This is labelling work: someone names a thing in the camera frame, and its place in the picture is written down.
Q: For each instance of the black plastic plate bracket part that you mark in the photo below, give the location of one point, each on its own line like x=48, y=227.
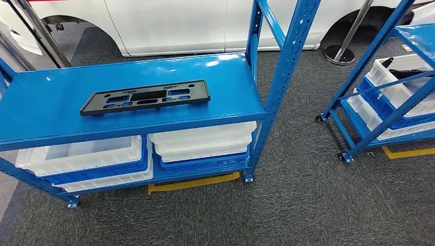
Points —
x=198, y=91

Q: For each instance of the white car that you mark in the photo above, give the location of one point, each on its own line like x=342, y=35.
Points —
x=170, y=23

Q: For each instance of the small white floor hook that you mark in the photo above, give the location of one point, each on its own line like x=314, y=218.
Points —
x=370, y=153

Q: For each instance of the blue metal shelf rack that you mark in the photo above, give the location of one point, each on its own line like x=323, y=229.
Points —
x=136, y=76

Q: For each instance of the blue metal rack with casters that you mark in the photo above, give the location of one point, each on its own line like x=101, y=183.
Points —
x=360, y=66

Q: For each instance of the black part in bin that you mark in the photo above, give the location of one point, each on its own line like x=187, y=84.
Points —
x=404, y=73

